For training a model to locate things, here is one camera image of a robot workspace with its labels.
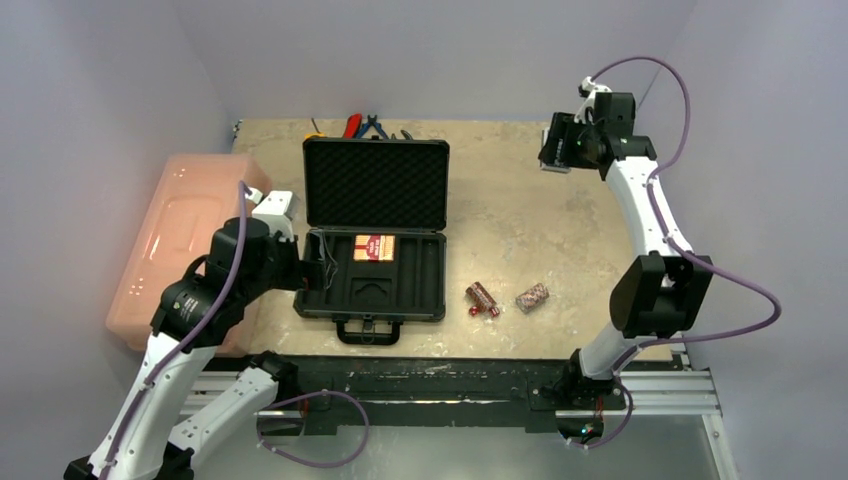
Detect orange plastic storage bin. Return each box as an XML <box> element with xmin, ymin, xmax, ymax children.
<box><xmin>105</xmin><ymin>154</ymin><xmax>271</xmax><ymax>351</ymax></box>

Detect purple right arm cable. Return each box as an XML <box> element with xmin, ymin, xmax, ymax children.
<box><xmin>589</xmin><ymin>56</ymin><xmax>783</xmax><ymax>372</ymax></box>

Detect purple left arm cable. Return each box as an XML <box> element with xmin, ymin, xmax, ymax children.
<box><xmin>97</xmin><ymin>180</ymin><xmax>252</xmax><ymax>480</ymax></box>

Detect blue handled cutters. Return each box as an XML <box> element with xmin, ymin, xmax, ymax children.
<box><xmin>356</xmin><ymin>115</ymin><xmax>390</xmax><ymax>139</ymax></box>

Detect black poker carrying case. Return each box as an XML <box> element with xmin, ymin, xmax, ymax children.
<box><xmin>294</xmin><ymin>138</ymin><xmax>450</xmax><ymax>346</ymax></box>

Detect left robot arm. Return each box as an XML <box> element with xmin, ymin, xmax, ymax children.
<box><xmin>63</xmin><ymin>214</ymin><xmax>324</xmax><ymax>479</ymax></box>

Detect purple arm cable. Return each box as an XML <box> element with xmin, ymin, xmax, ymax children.
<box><xmin>589</xmin><ymin>56</ymin><xmax>783</xmax><ymax>372</ymax></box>
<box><xmin>97</xmin><ymin>180</ymin><xmax>252</xmax><ymax>480</ymax></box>

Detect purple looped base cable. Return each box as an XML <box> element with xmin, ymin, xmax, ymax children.
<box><xmin>255</xmin><ymin>389</ymin><xmax>369</xmax><ymax>470</ymax></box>

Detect blue playing card deck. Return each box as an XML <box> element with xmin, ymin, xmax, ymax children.
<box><xmin>538</xmin><ymin>127</ymin><xmax>571</xmax><ymax>174</ymax></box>

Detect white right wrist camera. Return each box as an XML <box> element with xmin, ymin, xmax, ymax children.
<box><xmin>574</xmin><ymin>76</ymin><xmax>612</xmax><ymax>125</ymax></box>

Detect red Texas Hold'em card deck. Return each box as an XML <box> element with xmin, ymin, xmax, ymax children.
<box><xmin>352</xmin><ymin>234</ymin><xmax>396</xmax><ymax>262</ymax></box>

